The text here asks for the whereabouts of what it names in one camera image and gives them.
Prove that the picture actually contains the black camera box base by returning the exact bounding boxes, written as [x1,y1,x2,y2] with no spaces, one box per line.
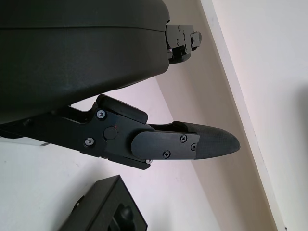
[57,174,149,231]

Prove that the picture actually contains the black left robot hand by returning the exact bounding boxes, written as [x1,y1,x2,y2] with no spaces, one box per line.
[0,0,241,171]

